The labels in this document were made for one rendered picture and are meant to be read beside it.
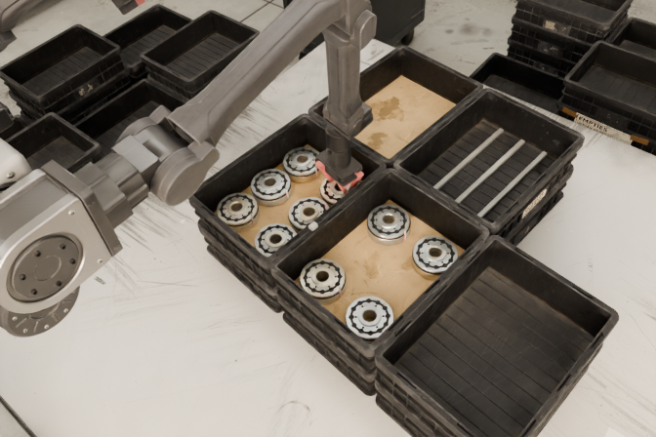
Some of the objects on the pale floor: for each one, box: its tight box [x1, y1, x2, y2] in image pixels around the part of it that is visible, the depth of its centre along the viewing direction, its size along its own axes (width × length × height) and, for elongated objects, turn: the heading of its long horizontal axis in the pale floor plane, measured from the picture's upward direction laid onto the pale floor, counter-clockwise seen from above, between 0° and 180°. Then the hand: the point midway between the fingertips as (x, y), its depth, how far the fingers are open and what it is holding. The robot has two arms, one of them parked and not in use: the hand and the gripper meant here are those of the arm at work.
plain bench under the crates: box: [0, 38, 656, 437], centre depth 180 cm, size 160×160×70 cm
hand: (340, 185), depth 152 cm, fingers open, 6 cm apart
